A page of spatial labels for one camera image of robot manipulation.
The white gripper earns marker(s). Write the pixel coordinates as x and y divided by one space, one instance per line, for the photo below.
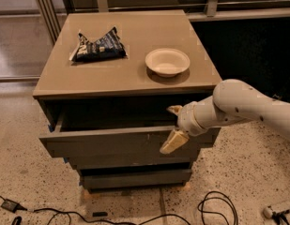
186 118

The grey top drawer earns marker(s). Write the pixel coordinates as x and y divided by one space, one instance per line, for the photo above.
80 134

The grey drawer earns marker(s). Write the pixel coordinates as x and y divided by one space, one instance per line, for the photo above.
80 134
140 179
82 163

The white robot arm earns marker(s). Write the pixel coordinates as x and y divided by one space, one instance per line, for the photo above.
232 102

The grey drawer cabinet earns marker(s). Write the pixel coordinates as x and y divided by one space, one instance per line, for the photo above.
127 84

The grey bottom drawer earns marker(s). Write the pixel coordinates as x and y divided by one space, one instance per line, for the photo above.
140 179

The grey middle drawer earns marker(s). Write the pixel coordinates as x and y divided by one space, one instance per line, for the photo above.
82 163

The white paper bowl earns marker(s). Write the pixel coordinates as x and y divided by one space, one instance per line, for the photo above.
167 62

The dark blue chip bag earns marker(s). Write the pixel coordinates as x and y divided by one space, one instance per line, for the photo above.
108 47

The small black floor object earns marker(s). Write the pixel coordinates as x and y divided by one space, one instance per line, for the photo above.
99 214

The white power strip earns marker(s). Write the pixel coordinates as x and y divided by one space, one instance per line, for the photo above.
277 209

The black power adapter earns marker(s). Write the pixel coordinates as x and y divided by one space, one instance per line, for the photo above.
12 206

